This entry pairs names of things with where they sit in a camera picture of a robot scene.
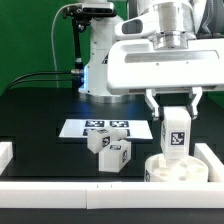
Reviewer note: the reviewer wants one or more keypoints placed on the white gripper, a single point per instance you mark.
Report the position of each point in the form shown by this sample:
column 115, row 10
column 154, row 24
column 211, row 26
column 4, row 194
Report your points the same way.
column 134, row 66

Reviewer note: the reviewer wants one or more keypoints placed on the white round stool seat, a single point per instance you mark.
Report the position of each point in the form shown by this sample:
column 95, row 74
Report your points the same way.
column 189, row 170

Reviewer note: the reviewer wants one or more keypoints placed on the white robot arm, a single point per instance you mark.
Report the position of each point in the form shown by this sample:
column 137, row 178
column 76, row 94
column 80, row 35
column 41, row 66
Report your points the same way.
column 167, row 48

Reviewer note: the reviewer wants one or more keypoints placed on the white marker sheet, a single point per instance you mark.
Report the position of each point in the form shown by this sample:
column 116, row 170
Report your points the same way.
column 78, row 128

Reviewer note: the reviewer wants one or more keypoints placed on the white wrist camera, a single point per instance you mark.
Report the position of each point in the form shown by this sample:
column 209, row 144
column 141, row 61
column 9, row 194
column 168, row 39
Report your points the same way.
column 136, row 28

